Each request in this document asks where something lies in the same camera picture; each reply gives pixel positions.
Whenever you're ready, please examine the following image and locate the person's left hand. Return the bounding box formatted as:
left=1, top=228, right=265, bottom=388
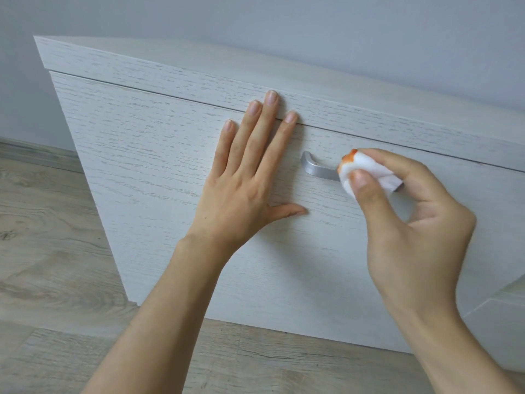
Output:
left=180, top=90, right=308, bottom=267

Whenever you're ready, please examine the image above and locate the person's right hand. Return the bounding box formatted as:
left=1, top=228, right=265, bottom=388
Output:
left=348, top=148, right=477, bottom=329

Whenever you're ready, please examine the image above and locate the silver handle drawer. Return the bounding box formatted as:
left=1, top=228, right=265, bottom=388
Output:
left=300, top=150, right=341, bottom=181

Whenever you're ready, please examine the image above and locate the white wipe pad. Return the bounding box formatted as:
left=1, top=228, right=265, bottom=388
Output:
left=337, top=148, right=405, bottom=200

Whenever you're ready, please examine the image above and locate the low white wooden cabinet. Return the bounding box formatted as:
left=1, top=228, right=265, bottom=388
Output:
left=34, top=35, right=525, bottom=374

